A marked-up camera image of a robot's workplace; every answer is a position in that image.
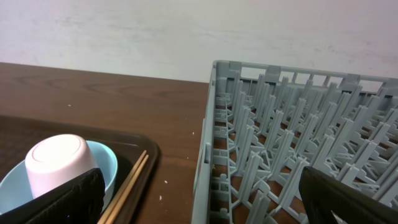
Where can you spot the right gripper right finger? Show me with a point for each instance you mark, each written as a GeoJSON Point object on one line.
{"type": "Point", "coordinates": [324, 197]}

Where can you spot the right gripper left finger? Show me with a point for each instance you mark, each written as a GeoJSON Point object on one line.
{"type": "Point", "coordinates": [79, 200]}

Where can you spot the grey dishwasher rack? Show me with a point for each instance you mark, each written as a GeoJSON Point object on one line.
{"type": "Point", "coordinates": [265, 123]}

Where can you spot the light blue bowl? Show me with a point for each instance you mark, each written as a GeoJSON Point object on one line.
{"type": "Point", "coordinates": [15, 187]}

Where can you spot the white cup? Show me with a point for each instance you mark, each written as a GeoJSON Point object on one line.
{"type": "Point", "coordinates": [56, 160]}

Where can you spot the dark brown serving tray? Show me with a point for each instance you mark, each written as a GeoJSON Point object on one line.
{"type": "Point", "coordinates": [18, 135]}

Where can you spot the wooden chopstick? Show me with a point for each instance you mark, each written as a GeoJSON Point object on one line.
{"type": "Point", "coordinates": [124, 186]}
{"type": "Point", "coordinates": [130, 189]}

